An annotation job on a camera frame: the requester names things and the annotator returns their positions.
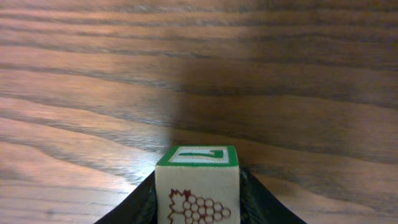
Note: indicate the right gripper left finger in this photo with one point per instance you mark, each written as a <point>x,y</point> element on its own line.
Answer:
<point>139,207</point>

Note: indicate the red edged grape block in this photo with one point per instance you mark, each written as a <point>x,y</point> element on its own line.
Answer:
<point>198,184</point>

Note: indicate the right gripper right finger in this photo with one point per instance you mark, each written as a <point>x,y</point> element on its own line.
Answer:
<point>259,206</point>

